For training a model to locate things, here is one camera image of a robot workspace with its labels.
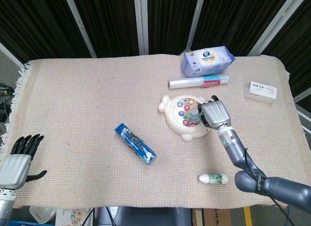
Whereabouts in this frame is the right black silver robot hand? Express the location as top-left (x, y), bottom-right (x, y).
top-left (197, 95), bottom-right (231, 129)

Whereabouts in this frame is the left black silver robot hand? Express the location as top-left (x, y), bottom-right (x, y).
top-left (0, 134), bottom-right (48, 190)

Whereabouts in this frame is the grey-teal toy mallet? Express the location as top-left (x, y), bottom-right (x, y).
top-left (189, 107), bottom-right (204, 124)

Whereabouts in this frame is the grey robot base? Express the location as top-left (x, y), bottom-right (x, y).
top-left (97, 206), bottom-right (192, 226)

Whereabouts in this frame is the cream bear-shaped button toy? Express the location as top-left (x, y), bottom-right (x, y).
top-left (158, 95), bottom-right (212, 142)

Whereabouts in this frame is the plastic food wrap roll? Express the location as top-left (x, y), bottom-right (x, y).
top-left (169, 74), bottom-right (230, 90)

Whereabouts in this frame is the small white cardboard box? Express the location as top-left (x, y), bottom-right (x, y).
top-left (243, 81), bottom-right (278, 104)

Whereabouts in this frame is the white plastic object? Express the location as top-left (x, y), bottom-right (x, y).
top-left (29, 206), bottom-right (58, 225)

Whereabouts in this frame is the lavender tissue pack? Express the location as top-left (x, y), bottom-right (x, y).
top-left (180, 45), bottom-right (236, 78)

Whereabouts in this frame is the white bottle green label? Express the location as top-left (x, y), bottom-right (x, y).
top-left (197, 173), bottom-right (229, 186)

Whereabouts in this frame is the colourful toy packaging box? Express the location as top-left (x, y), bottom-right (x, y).
top-left (55, 208), bottom-right (95, 226)

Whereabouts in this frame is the blue biscuit box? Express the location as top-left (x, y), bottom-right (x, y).
top-left (114, 123), bottom-right (157, 165)

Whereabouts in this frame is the beige woven tablecloth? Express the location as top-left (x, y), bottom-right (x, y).
top-left (0, 54), bottom-right (305, 210)

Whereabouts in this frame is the brown cardboard box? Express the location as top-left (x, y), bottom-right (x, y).
top-left (191, 208), bottom-right (232, 226)

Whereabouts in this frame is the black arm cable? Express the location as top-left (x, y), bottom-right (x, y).
top-left (242, 148), bottom-right (295, 226)

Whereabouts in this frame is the black cable bundle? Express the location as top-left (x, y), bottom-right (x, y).
top-left (0, 82), bottom-right (16, 122)

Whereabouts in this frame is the white metal frame post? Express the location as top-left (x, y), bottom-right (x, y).
top-left (133, 0), bottom-right (150, 55)
top-left (293, 89), bottom-right (311, 105)
top-left (0, 42), bottom-right (25, 69)
top-left (247, 0), bottom-right (306, 57)
top-left (63, 0), bottom-right (97, 58)
top-left (185, 0), bottom-right (207, 54)

